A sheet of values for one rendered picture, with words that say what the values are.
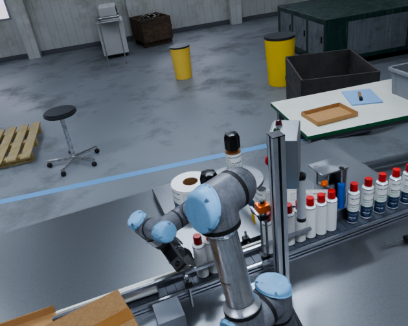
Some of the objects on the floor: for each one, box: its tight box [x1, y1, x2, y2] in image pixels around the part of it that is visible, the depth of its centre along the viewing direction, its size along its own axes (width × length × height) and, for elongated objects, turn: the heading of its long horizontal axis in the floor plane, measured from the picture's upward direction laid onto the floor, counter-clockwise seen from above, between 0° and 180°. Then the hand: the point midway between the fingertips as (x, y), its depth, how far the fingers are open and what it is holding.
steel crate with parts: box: [130, 12, 174, 48], centre depth 1019 cm, size 99×115×70 cm
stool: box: [43, 105, 100, 177], centre depth 456 cm, size 60×63×67 cm
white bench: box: [271, 79, 408, 169], centre depth 343 cm, size 190×75×80 cm, turn 115°
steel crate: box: [285, 49, 380, 139], centre depth 468 cm, size 86×105×72 cm
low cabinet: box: [278, 0, 408, 61], centre depth 742 cm, size 212×186×80 cm
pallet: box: [0, 122, 41, 171], centre depth 527 cm, size 125×82×11 cm, turn 25°
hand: (193, 268), depth 161 cm, fingers closed, pressing on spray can
